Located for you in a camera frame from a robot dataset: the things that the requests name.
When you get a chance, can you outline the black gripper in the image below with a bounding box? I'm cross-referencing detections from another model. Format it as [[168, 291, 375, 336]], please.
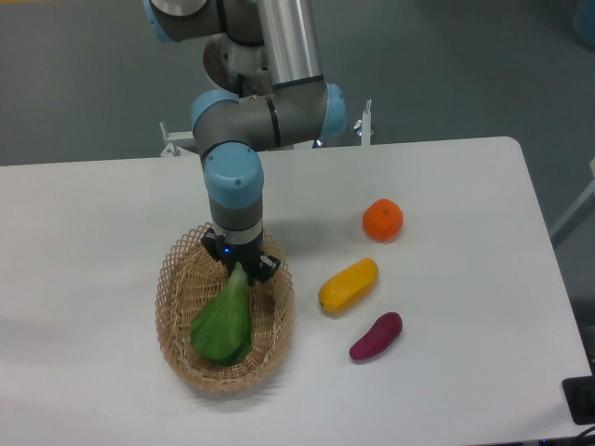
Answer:
[[201, 230, 281, 284]]

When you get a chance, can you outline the green bok choy vegetable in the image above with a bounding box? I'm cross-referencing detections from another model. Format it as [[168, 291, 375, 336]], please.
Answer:
[[190, 263, 252, 366]]

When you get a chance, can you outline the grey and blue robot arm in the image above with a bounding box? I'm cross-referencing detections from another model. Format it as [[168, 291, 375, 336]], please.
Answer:
[[143, 1, 347, 282]]

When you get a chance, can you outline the woven wicker oval basket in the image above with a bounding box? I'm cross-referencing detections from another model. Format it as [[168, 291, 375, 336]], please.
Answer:
[[155, 223, 294, 393]]

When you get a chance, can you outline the yellow mango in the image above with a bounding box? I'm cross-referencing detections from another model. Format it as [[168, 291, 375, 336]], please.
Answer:
[[318, 257, 378, 315]]

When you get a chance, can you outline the orange tangerine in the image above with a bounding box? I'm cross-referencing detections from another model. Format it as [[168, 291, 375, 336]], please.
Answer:
[[362, 198, 404, 242]]

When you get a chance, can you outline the purple sweet potato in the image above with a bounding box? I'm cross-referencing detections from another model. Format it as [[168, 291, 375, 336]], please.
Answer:
[[349, 312, 403, 361]]

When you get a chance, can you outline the black device at table edge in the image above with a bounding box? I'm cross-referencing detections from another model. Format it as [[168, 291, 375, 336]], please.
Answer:
[[562, 375, 594, 426]]

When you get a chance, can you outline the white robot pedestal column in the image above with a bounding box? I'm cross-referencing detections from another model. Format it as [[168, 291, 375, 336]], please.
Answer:
[[203, 33, 274, 98]]

